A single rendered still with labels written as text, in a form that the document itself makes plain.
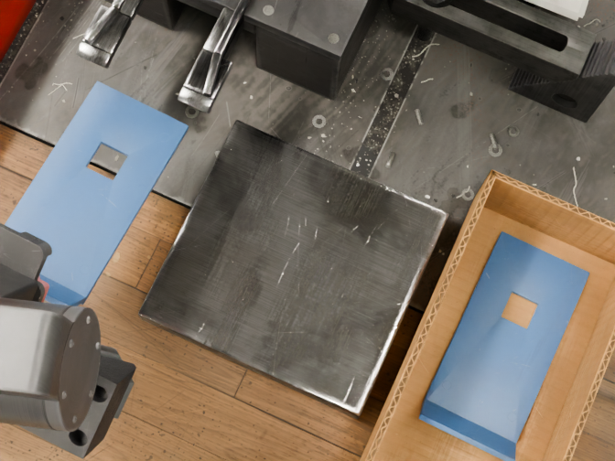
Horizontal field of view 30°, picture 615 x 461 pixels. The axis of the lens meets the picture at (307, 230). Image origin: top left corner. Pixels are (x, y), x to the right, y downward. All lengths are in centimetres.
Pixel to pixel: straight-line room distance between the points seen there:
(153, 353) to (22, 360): 33
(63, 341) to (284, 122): 40
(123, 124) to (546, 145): 32
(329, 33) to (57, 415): 38
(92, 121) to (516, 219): 31
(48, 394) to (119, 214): 27
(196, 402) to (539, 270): 26
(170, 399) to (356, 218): 18
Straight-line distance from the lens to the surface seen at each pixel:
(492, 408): 82
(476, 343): 83
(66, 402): 52
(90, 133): 78
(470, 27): 82
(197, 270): 81
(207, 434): 81
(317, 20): 80
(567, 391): 84
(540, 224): 84
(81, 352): 54
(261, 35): 82
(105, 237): 75
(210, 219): 82
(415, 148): 86
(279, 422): 81
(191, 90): 78
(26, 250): 63
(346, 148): 86
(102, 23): 80
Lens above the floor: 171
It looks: 75 degrees down
